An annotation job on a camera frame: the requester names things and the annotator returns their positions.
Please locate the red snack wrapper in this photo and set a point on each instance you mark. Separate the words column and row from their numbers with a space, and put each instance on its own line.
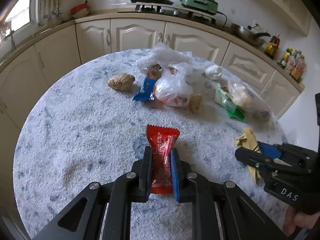
column 161, row 140

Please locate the lower cream cabinets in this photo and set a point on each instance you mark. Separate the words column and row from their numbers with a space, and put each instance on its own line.
column 125, row 50

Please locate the white plastic bag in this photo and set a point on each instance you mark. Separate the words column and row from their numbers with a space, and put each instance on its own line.
column 164, row 56

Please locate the gas stove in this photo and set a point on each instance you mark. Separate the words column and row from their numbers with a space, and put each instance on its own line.
column 174, row 11

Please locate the green electric cooker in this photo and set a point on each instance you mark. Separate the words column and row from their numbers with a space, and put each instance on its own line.
column 207, row 6

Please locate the plastic bag with red print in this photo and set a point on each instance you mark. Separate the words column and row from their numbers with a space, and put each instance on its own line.
column 172, row 88

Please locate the window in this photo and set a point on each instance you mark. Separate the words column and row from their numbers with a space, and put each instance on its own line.
column 17, row 18

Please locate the steel wok pan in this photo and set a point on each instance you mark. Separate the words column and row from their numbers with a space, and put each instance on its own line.
column 254, row 39

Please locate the blue snack wrapper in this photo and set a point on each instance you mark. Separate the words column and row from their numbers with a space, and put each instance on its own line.
column 146, row 90

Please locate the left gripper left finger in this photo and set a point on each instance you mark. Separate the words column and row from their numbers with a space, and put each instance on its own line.
column 103, row 211

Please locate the condiment bottle group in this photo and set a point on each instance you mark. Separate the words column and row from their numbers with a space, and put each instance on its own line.
column 293, row 62

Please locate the person's right hand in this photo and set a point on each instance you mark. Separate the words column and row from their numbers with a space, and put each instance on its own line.
column 294, row 219

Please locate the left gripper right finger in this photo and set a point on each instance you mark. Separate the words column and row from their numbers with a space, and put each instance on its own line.
column 219, row 211

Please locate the green wrapper with bag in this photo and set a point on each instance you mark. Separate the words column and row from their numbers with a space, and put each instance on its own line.
column 239, row 100

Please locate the white tissue ball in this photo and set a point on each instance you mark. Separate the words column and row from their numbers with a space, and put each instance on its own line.
column 213, row 72

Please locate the hanging utensil rack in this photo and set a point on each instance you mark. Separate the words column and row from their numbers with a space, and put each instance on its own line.
column 49, row 11

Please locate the faucet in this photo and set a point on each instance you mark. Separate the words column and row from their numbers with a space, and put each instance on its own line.
column 8, row 37

